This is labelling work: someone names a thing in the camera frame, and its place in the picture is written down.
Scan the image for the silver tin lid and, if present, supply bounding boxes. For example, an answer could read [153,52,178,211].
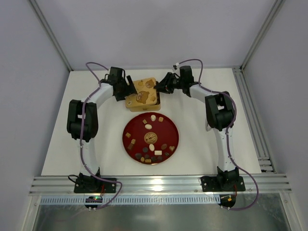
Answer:
[125,77,158,109]

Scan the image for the silver metal tweezers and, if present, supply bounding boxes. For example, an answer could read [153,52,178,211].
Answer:
[205,120,212,132]

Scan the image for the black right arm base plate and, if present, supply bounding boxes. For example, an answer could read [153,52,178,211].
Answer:
[201,176,246,192]

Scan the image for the white slotted cable duct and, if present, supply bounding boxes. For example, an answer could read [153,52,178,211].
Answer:
[40,194,220,206]

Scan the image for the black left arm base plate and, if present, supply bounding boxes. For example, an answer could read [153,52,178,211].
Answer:
[74,177,116,193]

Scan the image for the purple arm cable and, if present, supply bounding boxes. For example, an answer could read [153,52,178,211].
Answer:
[172,58,260,212]
[79,62,123,210]

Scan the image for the gold chocolate tin box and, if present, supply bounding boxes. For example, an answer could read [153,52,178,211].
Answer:
[125,91,161,112]

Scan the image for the white oval chocolate centre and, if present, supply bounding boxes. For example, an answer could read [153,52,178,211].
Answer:
[149,144,155,151]

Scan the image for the round red tray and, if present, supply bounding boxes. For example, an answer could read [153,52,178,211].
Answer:
[122,112,180,165]

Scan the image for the dark round chocolate centre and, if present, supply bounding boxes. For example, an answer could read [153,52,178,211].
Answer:
[142,147,148,153]

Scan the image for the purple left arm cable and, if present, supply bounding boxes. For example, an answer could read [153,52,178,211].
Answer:
[79,62,123,210]

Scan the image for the aluminium mounting rail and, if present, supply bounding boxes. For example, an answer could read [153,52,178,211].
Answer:
[29,173,292,195]

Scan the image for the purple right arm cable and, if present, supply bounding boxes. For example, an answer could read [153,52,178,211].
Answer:
[172,58,260,212]

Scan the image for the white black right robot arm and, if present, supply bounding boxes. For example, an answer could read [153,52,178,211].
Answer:
[154,65,240,192]

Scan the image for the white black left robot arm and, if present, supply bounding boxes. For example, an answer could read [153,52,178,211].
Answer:
[66,67,137,193]

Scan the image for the dark round chocolate bottom left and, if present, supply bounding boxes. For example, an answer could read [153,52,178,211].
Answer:
[135,153,142,159]

